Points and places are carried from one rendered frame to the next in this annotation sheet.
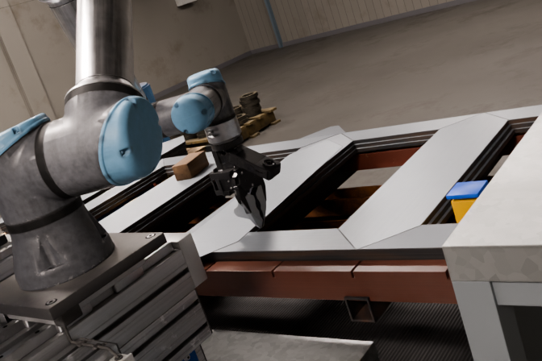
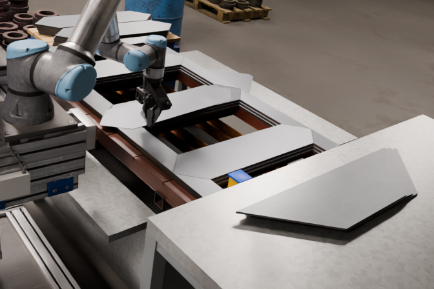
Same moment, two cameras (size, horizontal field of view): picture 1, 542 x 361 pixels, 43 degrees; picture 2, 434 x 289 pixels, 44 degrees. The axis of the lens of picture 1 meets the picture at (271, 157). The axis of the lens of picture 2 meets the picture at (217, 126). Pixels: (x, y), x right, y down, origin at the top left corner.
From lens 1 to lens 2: 0.68 m
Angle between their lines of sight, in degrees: 13
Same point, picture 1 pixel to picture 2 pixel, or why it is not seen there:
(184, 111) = (130, 59)
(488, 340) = (148, 259)
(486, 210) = (179, 212)
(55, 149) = (40, 69)
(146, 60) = not seen: outside the picture
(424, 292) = not seen: hidden behind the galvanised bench
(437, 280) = not seen: hidden behind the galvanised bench
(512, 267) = (163, 242)
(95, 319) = (27, 146)
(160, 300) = (64, 149)
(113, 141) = (64, 83)
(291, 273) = (140, 164)
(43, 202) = (26, 86)
